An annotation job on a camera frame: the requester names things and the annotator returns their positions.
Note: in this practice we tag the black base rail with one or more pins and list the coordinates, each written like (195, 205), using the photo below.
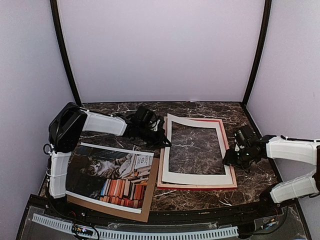
(180, 207)

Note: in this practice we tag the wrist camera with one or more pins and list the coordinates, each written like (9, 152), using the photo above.
(245, 135)
(143, 115)

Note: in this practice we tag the right black corner post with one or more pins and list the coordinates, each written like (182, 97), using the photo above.
(258, 53)

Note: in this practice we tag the black corner post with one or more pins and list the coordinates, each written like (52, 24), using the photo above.
(63, 51)
(258, 53)

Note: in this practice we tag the white mat board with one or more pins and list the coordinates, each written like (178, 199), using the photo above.
(195, 158)

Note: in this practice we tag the cat and books photo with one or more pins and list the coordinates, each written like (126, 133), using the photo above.
(110, 177)

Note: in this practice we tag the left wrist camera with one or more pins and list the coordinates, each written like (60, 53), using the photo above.
(143, 115)

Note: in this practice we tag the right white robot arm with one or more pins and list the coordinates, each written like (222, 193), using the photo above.
(299, 164)

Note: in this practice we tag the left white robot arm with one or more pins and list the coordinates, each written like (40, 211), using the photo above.
(66, 128)

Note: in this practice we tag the red wooden picture frame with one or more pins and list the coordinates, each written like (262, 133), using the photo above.
(195, 182)

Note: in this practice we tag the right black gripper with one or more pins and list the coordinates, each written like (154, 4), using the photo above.
(229, 157)

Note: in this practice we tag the left black corner post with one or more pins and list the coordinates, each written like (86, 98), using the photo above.
(63, 51)

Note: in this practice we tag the small circuit board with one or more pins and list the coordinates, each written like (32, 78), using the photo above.
(81, 231)

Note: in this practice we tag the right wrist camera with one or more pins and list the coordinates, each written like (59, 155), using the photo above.
(245, 135)

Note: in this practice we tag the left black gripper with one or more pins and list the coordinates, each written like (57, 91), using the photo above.
(159, 139)

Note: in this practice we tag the brown backing board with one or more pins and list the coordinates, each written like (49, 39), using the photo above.
(117, 210)

